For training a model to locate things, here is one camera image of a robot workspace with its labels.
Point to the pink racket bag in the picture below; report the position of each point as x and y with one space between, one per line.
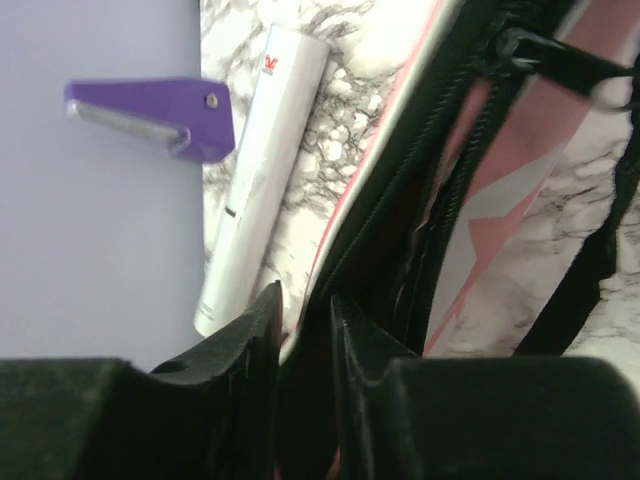
495 91

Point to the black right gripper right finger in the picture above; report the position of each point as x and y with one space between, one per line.
400 416

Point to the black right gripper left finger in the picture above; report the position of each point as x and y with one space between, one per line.
205 414

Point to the purple wedge device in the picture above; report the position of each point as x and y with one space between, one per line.
191 118

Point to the white shuttlecock tube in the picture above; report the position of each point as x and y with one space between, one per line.
289 77

